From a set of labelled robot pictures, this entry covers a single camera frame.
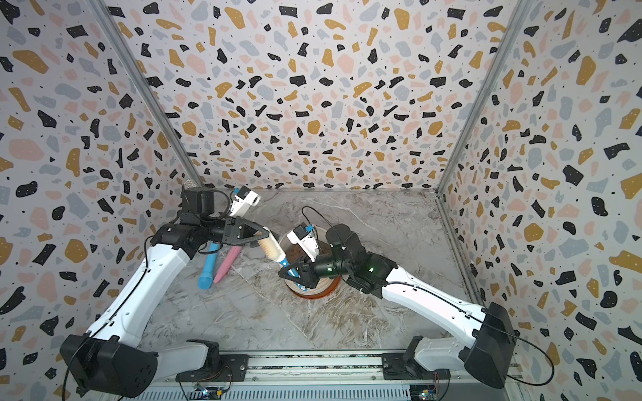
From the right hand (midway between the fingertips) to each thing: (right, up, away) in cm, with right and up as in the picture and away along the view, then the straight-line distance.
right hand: (283, 274), depth 62 cm
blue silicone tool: (-33, -9, +26) cm, 43 cm away
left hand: (-3, +9, -2) cm, 9 cm away
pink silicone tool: (-28, -3, +32) cm, 43 cm away
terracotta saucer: (+10, -13, +25) cm, 30 cm away
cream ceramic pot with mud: (+3, +5, -1) cm, 6 cm away
